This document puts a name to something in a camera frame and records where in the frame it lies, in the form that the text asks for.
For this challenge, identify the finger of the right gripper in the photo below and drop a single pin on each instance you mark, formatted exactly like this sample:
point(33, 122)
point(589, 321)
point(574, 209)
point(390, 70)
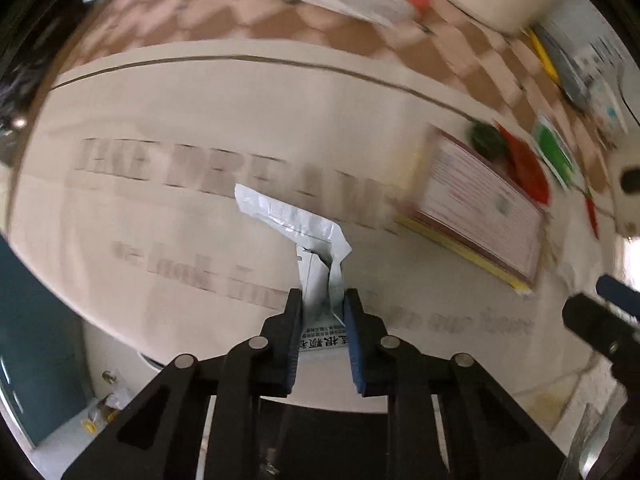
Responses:
point(606, 333)
point(618, 293)

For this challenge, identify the dark green bottle cap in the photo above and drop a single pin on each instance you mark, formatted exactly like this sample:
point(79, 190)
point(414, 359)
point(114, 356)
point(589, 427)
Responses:
point(487, 141)

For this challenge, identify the yellow capped oil bottle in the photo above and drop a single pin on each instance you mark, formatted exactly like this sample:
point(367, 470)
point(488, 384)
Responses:
point(98, 416)

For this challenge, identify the red chili pepper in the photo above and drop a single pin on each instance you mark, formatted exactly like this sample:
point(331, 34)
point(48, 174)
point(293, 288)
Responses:
point(591, 212)

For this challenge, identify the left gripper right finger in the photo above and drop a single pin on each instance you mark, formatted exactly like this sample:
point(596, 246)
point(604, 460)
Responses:
point(447, 418)

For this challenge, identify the grey smartphone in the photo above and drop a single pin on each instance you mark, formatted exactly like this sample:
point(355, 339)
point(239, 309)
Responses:
point(571, 81)

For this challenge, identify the pink yellow box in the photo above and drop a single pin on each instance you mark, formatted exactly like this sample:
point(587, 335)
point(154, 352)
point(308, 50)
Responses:
point(457, 200)

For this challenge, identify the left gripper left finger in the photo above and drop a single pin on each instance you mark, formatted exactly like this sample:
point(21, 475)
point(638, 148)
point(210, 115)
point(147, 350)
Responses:
point(200, 411)

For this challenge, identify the red foil wrapper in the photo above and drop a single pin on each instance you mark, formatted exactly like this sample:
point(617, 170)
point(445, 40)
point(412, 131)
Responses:
point(524, 168)

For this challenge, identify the yellow pen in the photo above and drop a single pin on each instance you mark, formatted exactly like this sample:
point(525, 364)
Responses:
point(543, 57)

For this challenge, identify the green white sachet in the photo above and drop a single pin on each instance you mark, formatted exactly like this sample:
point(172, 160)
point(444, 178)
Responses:
point(556, 154)

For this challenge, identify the blue kitchen cabinet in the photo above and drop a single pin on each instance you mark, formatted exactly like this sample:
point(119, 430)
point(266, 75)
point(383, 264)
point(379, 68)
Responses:
point(44, 372)

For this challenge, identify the silver foil sachet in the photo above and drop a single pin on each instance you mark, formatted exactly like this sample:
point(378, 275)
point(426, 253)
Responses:
point(321, 248)

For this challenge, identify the checkered beige tablecloth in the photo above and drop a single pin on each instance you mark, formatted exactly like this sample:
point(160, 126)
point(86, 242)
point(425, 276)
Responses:
point(123, 203)

